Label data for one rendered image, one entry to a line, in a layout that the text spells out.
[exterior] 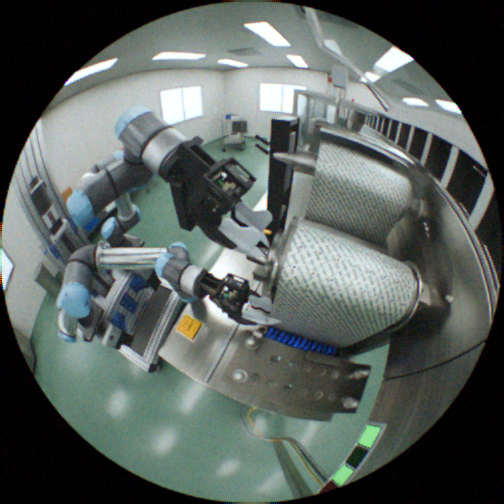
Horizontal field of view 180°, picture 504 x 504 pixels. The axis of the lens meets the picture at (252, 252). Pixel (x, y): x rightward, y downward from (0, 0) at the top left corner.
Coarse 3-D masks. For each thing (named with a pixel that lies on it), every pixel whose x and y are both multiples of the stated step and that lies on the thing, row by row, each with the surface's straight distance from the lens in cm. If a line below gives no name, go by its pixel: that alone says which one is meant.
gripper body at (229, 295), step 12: (204, 276) 40; (228, 276) 41; (204, 288) 41; (216, 288) 38; (228, 288) 40; (240, 288) 38; (216, 300) 38; (228, 300) 39; (240, 300) 38; (228, 312) 42
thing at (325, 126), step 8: (312, 120) 43; (320, 120) 51; (312, 128) 43; (328, 128) 44; (336, 128) 44; (344, 128) 48; (344, 136) 45; (352, 136) 44; (360, 136) 45; (368, 136) 52; (368, 144) 48; (376, 144) 45; (384, 144) 50; (384, 152) 48; (392, 152) 47; (400, 152) 52; (400, 160) 51; (408, 160) 49; (416, 168) 50; (424, 168) 56; (432, 176) 53
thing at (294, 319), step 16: (288, 304) 33; (288, 320) 41; (304, 320) 38; (320, 320) 36; (336, 320) 35; (304, 336) 49; (320, 336) 46; (336, 336) 44; (352, 336) 43; (368, 336) 42
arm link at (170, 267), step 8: (160, 256) 51; (168, 256) 50; (176, 256) 51; (160, 264) 49; (168, 264) 48; (176, 264) 47; (184, 264) 46; (192, 264) 47; (160, 272) 50; (168, 272) 47; (176, 272) 46; (168, 280) 49; (176, 280) 46; (176, 288) 52
